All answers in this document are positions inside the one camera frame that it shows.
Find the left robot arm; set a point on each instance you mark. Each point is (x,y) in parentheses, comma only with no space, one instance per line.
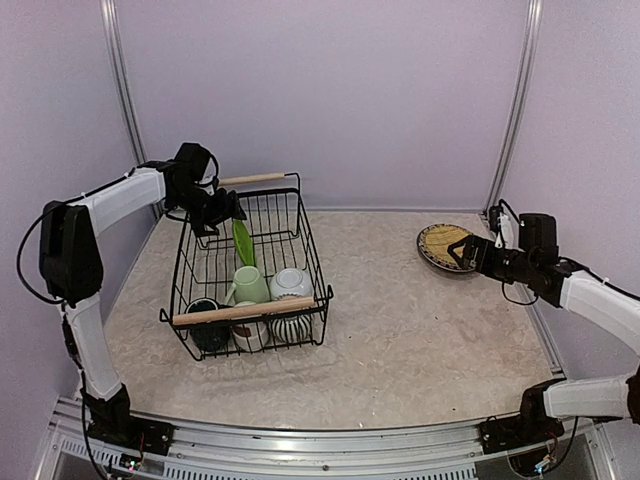
(71,266)

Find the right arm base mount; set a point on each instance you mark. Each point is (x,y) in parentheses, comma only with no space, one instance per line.
(530,425)

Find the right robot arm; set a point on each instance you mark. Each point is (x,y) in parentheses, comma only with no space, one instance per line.
(564,284)

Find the black white striped plate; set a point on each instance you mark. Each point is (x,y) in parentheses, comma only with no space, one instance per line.
(440,265)

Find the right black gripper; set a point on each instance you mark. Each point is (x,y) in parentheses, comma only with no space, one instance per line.
(483,260)

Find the white ceramic bowl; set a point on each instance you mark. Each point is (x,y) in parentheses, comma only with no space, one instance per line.
(291,282)

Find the bright green plate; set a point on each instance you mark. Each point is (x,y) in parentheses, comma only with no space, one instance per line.
(243,243)

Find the right aluminium corner post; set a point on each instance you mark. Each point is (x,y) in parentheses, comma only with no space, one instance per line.
(518,102)

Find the yellow patterned plate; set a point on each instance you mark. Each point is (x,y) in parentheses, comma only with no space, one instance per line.
(442,242)

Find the black white striped bowl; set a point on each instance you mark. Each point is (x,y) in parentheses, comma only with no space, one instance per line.
(292,329)

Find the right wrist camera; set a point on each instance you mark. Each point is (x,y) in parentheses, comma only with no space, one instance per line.
(502,221)

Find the white brown cup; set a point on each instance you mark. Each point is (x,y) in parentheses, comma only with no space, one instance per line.
(251,337)

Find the aluminium front rail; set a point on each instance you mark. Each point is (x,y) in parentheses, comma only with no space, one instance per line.
(199,450)

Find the light green mug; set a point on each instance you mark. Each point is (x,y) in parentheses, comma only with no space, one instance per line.
(248,284)

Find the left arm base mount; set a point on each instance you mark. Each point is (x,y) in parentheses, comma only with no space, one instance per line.
(112,422)

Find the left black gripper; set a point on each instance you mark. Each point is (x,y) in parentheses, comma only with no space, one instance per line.
(226,208)

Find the dark green mug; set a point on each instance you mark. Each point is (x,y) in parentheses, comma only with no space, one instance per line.
(209,339)

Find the black wire dish rack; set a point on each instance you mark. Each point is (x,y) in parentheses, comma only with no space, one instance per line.
(204,267)

